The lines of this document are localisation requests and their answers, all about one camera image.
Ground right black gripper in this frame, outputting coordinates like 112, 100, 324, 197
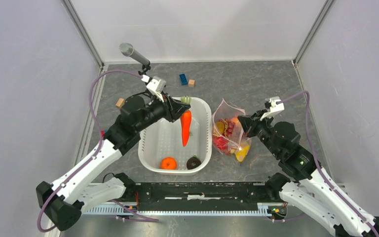
237, 109, 281, 158

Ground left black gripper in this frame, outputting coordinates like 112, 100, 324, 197
136, 90, 191, 132

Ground peach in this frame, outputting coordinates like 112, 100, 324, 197
230, 117, 241, 127

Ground orange carrot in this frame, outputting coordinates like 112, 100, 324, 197
180, 110, 192, 147

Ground purple grapes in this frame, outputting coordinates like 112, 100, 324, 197
224, 119, 235, 138

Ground clear zip top bag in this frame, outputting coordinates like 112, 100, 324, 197
212, 99, 251, 163

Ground brown kiwi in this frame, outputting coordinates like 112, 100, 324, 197
213, 121, 226, 137

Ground yellow pear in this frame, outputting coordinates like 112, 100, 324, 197
234, 142, 250, 162

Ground red bell pepper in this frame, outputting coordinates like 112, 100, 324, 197
212, 136, 228, 153

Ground white plastic basket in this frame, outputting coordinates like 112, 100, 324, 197
138, 97, 212, 175

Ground orange tangerine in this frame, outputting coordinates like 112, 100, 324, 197
160, 157, 178, 170

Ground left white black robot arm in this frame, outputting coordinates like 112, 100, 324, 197
36, 92, 191, 233

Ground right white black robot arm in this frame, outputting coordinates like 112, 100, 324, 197
238, 110, 379, 237

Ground small wooden cube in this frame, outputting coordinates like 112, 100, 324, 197
188, 79, 195, 88

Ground wooden block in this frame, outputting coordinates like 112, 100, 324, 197
115, 98, 125, 109

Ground dark avocado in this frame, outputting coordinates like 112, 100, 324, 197
186, 156, 202, 170

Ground grey microphone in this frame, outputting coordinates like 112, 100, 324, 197
119, 42, 150, 66

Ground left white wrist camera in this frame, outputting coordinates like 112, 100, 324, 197
141, 75, 166, 103

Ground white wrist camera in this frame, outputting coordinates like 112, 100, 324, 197
260, 96, 285, 120
141, 75, 166, 103

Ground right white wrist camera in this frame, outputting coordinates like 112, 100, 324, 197
260, 96, 285, 120

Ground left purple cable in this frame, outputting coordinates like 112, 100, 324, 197
37, 69, 148, 233

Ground purple cable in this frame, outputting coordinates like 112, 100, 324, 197
276, 91, 379, 237
37, 69, 148, 233

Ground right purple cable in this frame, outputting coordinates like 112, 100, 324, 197
276, 91, 379, 237

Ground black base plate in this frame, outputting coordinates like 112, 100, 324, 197
116, 182, 283, 211

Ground white cable duct rail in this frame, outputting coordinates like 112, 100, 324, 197
81, 204, 272, 217

